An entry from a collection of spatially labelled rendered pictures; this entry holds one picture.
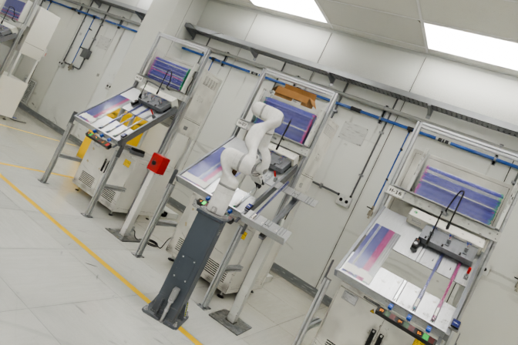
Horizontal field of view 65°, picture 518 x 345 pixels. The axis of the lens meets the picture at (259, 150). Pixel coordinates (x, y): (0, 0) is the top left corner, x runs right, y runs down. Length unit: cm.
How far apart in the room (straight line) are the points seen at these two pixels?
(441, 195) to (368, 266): 74
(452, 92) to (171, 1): 393
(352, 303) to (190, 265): 113
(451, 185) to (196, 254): 176
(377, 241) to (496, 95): 246
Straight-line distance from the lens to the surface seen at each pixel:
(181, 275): 262
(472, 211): 304
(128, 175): 410
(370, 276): 269
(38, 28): 690
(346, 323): 302
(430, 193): 306
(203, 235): 254
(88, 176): 449
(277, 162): 328
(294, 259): 487
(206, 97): 443
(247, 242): 327
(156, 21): 631
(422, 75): 494
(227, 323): 307
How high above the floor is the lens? 115
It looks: 1 degrees up
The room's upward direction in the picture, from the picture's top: 26 degrees clockwise
